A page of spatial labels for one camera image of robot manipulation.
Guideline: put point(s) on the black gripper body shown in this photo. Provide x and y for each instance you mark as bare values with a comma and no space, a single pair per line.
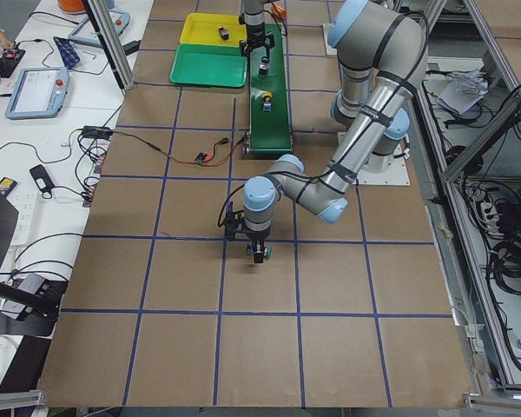
254,36
257,240

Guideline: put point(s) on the yellow push button switch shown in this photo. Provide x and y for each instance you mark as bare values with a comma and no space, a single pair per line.
223,33

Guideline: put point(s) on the plain orange cylinder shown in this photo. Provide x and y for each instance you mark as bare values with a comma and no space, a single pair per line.
280,11

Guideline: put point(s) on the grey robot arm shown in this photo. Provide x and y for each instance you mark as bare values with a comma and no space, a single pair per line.
252,17
382,56

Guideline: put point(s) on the yellow plastic tray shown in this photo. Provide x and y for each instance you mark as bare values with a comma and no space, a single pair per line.
202,28

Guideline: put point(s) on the green plastic tray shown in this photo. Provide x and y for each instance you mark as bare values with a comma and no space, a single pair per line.
209,65

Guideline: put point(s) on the green conveyor belt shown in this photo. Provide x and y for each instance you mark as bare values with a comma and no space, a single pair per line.
269,131

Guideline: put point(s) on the small black circuit board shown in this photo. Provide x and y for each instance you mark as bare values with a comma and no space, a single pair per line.
202,158

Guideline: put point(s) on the white power strip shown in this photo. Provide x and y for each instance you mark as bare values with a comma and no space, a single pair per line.
27,205

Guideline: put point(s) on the aluminium frame post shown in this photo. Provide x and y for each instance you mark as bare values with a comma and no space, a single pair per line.
103,25

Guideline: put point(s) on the black camera stand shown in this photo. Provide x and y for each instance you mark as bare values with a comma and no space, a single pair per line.
31,303

